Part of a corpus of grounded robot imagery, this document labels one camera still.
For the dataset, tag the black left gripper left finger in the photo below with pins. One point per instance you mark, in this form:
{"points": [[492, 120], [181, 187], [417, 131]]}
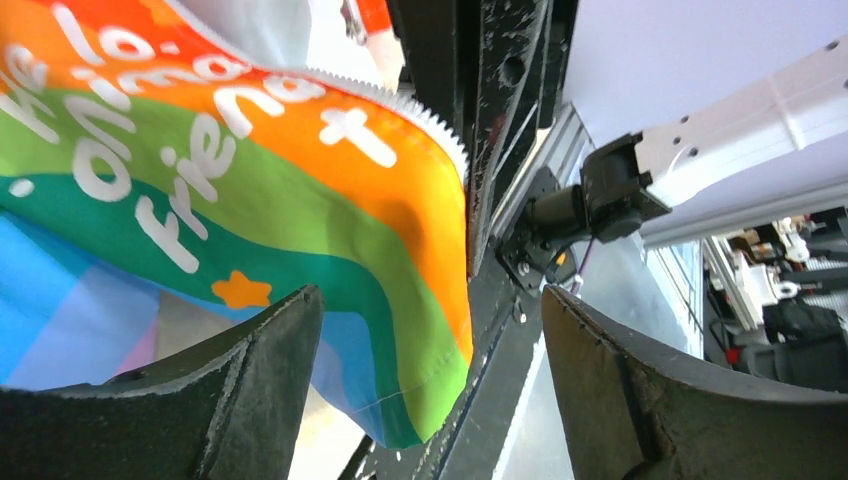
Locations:
{"points": [[229, 407]]}

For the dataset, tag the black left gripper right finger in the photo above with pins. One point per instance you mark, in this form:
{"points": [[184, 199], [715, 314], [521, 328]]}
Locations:
{"points": [[633, 407]]}

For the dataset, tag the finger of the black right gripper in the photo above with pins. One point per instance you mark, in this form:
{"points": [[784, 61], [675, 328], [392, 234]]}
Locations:
{"points": [[522, 50], [439, 42]]}

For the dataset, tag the red white cartoon jacket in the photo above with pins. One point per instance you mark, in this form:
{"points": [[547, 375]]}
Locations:
{"points": [[141, 156]]}

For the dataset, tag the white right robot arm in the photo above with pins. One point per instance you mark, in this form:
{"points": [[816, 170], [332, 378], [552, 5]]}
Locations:
{"points": [[643, 175]]}

